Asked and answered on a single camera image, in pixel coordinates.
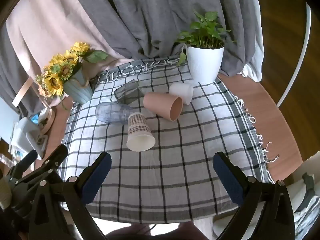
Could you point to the green plant in white pot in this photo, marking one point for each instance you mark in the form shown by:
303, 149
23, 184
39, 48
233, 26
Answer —
203, 60

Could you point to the white plastic cup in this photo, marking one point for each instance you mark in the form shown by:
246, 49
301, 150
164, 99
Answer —
182, 91

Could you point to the patterned paper cup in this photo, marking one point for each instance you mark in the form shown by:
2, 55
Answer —
140, 135

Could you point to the grey transparent cup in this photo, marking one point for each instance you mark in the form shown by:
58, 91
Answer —
126, 92

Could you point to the round wooden stand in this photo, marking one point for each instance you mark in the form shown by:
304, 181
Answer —
48, 120

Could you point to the sunflowers in blue pot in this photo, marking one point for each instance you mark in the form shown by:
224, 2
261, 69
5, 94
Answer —
77, 90

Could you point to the grey white shoes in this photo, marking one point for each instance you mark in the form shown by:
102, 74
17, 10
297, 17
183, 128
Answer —
307, 205

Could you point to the pink plastic cup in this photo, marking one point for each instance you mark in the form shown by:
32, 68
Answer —
160, 105

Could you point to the white curved pole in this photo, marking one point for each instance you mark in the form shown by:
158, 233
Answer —
303, 55

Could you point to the wooden stick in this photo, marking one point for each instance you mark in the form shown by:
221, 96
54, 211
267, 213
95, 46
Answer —
22, 91

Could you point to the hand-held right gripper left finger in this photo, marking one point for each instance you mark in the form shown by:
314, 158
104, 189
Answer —
98, 177

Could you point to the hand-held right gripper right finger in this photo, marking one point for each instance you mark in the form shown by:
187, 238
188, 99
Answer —
228, 180

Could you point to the clear plastic cup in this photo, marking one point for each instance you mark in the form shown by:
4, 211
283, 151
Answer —
110, 112

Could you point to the white appliance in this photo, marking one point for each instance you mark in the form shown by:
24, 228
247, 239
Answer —
25, 132

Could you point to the pink cloth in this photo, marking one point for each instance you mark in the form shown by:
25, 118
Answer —
50, 30

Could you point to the grey curtain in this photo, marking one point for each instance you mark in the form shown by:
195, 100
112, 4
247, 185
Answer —
150, 17

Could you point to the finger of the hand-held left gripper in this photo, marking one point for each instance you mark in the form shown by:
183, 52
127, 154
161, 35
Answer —
58, 156
29, 157

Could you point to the checked tablecloth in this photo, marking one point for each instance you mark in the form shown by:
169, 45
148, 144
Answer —
175, 170

